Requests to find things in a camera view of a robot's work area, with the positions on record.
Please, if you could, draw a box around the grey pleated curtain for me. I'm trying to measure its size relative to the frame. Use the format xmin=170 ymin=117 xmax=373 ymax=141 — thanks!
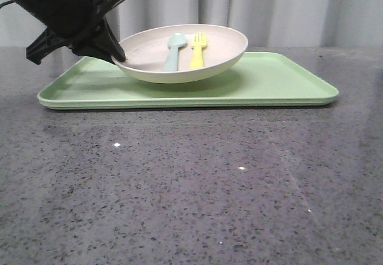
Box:
xmin=0 ymin=0 xmax=383 ymax=49

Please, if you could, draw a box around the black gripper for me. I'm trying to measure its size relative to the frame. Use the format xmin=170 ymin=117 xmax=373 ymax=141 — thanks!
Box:
xmin=12 ymin=0 xmax=126 ymax=66

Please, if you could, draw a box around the yellow plastic fork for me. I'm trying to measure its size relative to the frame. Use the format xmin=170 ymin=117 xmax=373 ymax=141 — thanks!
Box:
xmin=189 ymin=32 xmax=207 ymax=69

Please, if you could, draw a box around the light blue plastic spoon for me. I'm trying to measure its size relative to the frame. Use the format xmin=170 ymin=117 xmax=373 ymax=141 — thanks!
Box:
xmin=163 ymin=33 xmax=187 ymax=72

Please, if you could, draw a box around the light green plastic tray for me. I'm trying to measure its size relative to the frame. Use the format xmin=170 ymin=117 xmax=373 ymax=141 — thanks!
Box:
xmin=37 ymin=52 xmax=339 ymax=110

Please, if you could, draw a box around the beige round plastic plate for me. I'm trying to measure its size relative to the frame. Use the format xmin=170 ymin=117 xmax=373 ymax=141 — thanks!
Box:
xmin=115 ymin=24 xmax=248 ymax=84

